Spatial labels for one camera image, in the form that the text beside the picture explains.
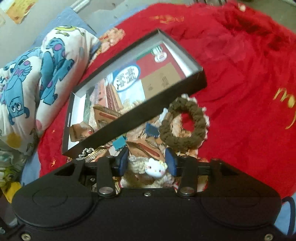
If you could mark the brown braided hair scrunchie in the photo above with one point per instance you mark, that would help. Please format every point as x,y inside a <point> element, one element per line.
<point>184,126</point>

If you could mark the blue hair clip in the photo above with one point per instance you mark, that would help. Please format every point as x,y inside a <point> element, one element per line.
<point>151,130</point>

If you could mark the yellow wall poster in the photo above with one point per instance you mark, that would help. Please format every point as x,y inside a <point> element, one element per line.
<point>18,9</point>

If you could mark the brown snack packet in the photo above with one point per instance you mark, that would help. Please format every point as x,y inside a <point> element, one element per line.
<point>80,131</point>
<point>104,116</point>
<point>141,148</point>

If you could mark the red plush blanket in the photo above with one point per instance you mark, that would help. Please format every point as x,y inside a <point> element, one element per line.
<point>249,62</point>

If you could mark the black shallow cardboard box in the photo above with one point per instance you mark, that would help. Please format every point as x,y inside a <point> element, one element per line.
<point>139,114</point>

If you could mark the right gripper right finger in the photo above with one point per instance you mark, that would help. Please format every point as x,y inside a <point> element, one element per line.
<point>185,167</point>

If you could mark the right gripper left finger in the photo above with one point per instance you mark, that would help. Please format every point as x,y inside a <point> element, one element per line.
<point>107,168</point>

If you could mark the white blue monster quilt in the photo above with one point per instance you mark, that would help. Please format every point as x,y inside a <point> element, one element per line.
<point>34,88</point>

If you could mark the colourful history textbook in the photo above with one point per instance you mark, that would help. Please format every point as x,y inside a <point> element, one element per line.
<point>135,82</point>

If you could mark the teal hair clip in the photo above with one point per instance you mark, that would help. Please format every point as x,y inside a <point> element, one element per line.
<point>119,143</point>

